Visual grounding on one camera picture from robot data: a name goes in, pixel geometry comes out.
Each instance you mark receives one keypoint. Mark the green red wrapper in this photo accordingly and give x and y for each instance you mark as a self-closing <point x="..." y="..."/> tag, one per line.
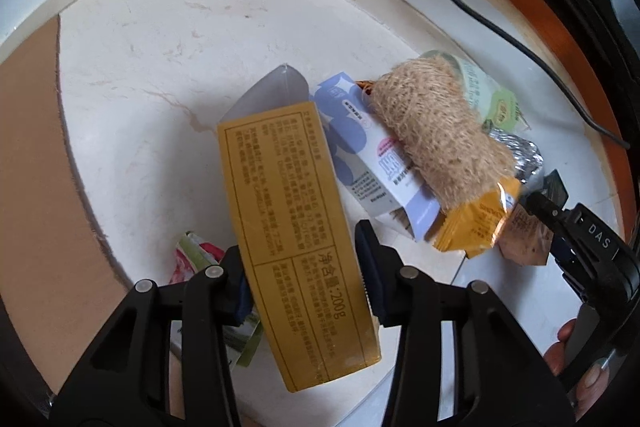
<point x="195" y="257"/>

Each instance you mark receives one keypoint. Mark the brown cardboard sheet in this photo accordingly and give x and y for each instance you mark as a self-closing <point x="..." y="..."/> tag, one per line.
<point x="40" y="207"/>

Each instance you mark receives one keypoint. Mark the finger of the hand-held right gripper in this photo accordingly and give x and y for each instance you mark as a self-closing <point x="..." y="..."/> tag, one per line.
<point x="561" y="253"/>
<point x="545" y="207"/>

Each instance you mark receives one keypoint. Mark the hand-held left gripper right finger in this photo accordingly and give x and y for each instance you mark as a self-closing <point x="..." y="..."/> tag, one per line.
<point x="372" y="277"/>

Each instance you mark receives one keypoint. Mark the yellow carton box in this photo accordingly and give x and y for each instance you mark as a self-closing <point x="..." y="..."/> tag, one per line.
<point x="295" y="232"/>

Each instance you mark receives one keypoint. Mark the beige snack packet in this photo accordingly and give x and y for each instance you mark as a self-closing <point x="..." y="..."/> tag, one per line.
<point x="525" y="239"/>

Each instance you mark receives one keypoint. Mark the person's right hand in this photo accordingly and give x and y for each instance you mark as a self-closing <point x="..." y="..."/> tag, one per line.
<point x="560" y="347"/>

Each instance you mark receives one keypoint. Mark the aluminium foil ball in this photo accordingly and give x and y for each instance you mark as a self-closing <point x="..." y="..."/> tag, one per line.
<point x="517" y="152"/>

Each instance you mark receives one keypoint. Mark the beige loofah sponge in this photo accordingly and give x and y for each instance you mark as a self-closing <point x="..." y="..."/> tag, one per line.
<point x="440" y="132"/>

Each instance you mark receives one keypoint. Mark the purple white carton box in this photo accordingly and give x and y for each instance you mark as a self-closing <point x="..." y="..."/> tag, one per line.
<point x="350" y="142"/>

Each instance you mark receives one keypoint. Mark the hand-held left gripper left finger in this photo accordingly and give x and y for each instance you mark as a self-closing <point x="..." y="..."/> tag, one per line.
<point x="243" y="294"/>

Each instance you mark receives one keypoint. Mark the yellow snack packet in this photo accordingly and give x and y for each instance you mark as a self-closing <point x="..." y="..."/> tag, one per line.
<point x="475" y="222"/>

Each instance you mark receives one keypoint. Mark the light green packet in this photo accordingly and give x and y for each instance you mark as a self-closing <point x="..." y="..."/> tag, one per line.
<point x="490" y="97"/>

